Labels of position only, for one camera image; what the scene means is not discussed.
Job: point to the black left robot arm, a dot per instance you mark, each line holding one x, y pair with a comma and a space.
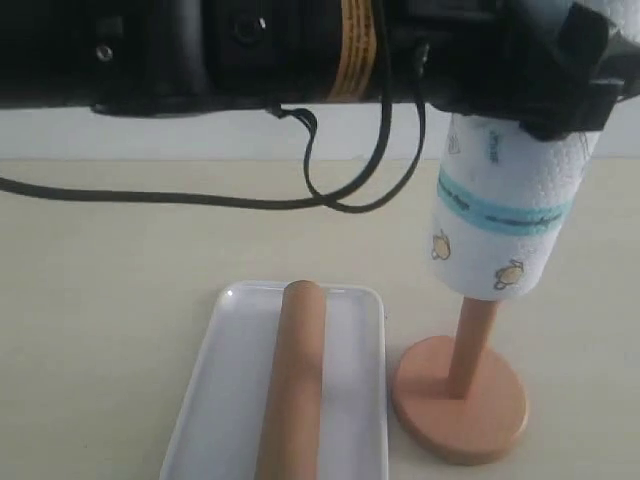
154, 59

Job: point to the brown cardboard tube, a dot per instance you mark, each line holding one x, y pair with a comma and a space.
290, 434

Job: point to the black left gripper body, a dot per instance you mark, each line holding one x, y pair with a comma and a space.
454, 55

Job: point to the wooden paper towel holder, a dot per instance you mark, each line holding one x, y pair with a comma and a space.
456, 396

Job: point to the white rectangular tray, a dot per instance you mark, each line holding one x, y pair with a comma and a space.
218, 428

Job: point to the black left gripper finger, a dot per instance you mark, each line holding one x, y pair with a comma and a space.
567, 68

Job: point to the printed white paper towel roll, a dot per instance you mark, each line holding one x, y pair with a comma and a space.
502, 195

